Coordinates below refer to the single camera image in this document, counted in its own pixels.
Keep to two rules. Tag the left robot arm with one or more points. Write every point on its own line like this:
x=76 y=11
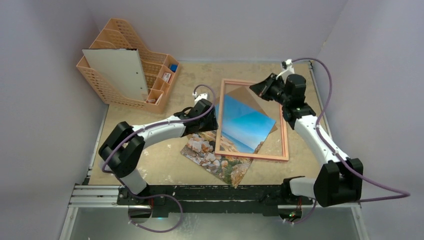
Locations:
x=122 y=149

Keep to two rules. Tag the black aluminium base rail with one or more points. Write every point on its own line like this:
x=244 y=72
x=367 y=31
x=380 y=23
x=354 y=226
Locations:
x=267 y=200

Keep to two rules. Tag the landscape photo print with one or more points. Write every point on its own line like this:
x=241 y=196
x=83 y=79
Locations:
x=243 y=130

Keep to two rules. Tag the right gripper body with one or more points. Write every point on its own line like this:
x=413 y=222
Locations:
x=265 y=88

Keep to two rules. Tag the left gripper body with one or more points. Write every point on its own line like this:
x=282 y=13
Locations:
x=207 y=124

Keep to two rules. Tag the white binder in organizer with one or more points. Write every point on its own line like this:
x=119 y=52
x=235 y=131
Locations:
x=122 y=68

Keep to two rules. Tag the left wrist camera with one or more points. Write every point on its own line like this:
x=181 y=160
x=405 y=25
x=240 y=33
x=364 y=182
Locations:
x=201 y=96

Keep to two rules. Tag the pink picture frame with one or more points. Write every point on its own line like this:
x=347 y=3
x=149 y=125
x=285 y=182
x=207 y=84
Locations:
x=275 y=147

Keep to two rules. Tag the blue item in organizer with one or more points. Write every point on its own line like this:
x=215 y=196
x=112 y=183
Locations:
x=173 y=67

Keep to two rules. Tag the orange plastic file organizer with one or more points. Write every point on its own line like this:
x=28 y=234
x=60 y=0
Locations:
x=119 y=33

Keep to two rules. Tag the brown cardboard backing board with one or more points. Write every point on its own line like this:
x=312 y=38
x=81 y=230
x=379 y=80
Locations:
x=243 y=95

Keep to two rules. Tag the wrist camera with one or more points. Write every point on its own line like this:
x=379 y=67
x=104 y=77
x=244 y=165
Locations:
x=201 y=96
x=287 y=69

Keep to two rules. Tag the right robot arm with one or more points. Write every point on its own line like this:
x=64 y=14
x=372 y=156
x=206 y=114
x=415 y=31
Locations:
x=339 y=179

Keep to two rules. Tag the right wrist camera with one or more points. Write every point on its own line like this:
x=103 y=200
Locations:
x=287 y=69

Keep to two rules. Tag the white red small box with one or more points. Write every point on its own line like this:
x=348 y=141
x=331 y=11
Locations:
x=166 y=77

